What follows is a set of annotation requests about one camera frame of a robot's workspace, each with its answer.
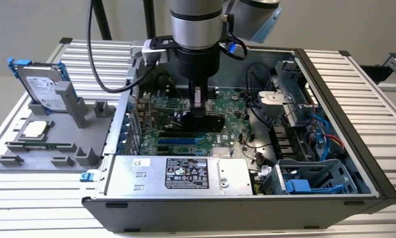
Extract green RAM stick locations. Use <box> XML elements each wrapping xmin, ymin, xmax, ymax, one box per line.
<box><xmin>24</xmin><ymin>142</ymin><xmax>74</xmax><ymax>151</ymax></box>

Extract red flat wire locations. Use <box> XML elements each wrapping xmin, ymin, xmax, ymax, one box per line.
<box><xmin>326</xmin><ymin>133</ymin><xmax>347</xmax><ymax>151</ymax></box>

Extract small grey wrist camera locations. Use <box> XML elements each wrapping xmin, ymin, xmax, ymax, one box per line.
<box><xmin>219</xmin><ymin>37</ymin><xmax>250</xmax><ymax>61</ymax></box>

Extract grey parts rack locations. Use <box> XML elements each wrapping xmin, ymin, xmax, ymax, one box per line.
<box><xmin>0</xmin><ymin>81</ymin><xmax>116</xmax><ymax>172</ymax></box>

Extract blue flat wire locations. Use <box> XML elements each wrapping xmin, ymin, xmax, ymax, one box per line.
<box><xmin>307</xmin><ymin>112</ymin><xmax>332</xmax><ymax>163</ymax></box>

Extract black rating label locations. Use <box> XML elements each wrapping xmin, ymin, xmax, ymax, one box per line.
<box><xmin>166</xmin><ymin>158</ymin><xmax>208</xmax><ymax>190</ymax></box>

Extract blue drive latch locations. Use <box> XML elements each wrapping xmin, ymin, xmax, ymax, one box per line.
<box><xmin>286</xmin><ymin>179</ymin><xmax>312</xmax><ymax>194</ymax></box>

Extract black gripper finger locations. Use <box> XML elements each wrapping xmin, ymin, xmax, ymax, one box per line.
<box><xmin>188</xmin><ymin>80</ymin><xmax>215</xmax><ymax>118</ymax></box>

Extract black stand pole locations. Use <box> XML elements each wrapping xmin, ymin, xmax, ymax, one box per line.
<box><xmin>91</xmin><ymin>0</ymin><xmax>114</xmax><ymax>41</ymax></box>
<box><xmin>143</xmin><ymin>0</ymin><xmax>158</xmax><ymax>40</ymax></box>

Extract blue expansion slot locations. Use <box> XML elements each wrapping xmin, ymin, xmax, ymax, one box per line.
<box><xmin>158</xmin><ymin>138</ymin><xmax>199</xmax><ymax>145</ymax></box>

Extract long black expansion slot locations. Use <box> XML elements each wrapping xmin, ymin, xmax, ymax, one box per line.
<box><xmin>159</xmin><ymin>132</ymin><xmax>199</xmax><ymax>138</ymax></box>

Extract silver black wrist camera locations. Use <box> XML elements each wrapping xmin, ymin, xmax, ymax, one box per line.
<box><xmin>140</xmin><ymin>39</ymin><xmax>171</xmax><ymax>65</ymax></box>

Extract grey disk bay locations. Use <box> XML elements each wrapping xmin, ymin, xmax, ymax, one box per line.
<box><xmin>260</xmin><ymin>158</ymin><xmax>359</xmax><ymax>196</ymax></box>

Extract silver power supply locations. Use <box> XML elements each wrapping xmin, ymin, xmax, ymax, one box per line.
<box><xmin>103</xmin><ymin>155</ymin><xmax>255</xmax><ymax>196</ymax></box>

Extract metal drive cage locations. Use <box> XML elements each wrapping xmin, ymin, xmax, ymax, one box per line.
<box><xmin>258</xmin><ymin>60</ymin><xmax>322</xmax><ymax>127</ymax></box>

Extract thick black looped cable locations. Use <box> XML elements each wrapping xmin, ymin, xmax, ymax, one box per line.
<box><xmin>155</xmin><ymin>73</ymin><xmax>171</xmax><ymax>88</ymax></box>

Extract green graphics card black cooler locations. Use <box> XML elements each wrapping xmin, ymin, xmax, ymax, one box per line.
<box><xmin>142</xmin><ymin>92</ymin><xmax>226</xmax><ymax>133</ymax></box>

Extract hard disk blue carrier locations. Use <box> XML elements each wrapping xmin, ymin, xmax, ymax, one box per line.
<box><xmin>7</xmin><ymin>58</ymin><xmax>79</xmax><ymax>115</ymax></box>

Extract thin black cable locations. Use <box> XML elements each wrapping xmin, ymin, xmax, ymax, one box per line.
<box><xmin>246</xmin><ymin>61</ymin><xmax>272</xmax><ymax>100</ymax></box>

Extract silver CPU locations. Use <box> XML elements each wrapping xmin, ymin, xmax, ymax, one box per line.
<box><xmin>20</xmin><ymin>120</ymin><xmax>51</xmax><ymax>138</ymax></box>

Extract silver finned heat sink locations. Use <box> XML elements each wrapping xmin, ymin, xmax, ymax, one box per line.
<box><xmin>212</xmin><ymin>147</ymin><xmax>235</xmax><ymax>157</ymax></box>

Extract black grey PC case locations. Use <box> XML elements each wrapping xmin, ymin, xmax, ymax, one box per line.
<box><xmin>82</xmin><ymin>40</ymin><xmax>396</xmax><ymax>234</ymax></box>

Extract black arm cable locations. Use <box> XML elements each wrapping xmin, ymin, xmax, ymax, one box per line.
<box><xmin>87</xmin><ymin>0</ymin><xmax>159</xmax><ymax>94</ymax></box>

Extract green motherboard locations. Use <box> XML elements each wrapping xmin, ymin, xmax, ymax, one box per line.
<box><xmin>136</xmin><ymin>85</ymin><xmax>256</xmax><ymax>166</ymax></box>

